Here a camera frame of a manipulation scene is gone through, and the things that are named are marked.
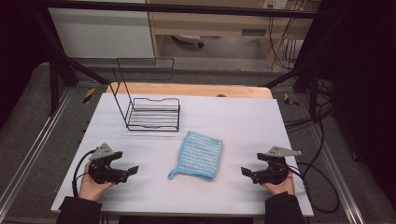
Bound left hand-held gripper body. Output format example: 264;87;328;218
88;142;130;185

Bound black wire rack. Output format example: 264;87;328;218
109;57;181;133

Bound left hand-held gripper cable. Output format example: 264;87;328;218
72;148;96;199

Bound black curtain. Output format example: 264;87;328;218
0;0;52;129

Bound hanging cables under desk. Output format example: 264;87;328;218
268;15;302;70

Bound light blue fluffy towel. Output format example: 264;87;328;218
306;0;396;206

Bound wooden table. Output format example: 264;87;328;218
106;81;274;100

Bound white cabinet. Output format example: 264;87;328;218
48;7;156;59

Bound black cables on floor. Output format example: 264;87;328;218
283;77;335;133

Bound yellow black tape marker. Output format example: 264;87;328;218
82;87;96;105
283;92;300;107

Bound hand-held gripper cable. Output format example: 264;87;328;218
289;161;341;215
72;148;96;199

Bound person's right hand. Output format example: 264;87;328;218
262;171;296;196

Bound chair base with caster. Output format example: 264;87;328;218
172;34;205;49

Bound wall power outlet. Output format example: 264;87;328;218
262;0;289;9

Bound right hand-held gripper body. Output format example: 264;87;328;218
250;146;303;186

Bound right hand-held gripper cable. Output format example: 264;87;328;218
289;161;341;215

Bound aluminium rail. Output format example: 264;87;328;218
311;124;366;224
0;88;74;213

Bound black metal frame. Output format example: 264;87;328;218
31;0;325;117

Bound person's left hand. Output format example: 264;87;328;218
78;161;115;202

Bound light wooden desk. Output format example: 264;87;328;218
146;0;321;68

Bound blue knitted cloth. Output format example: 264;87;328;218
167;130;224;181

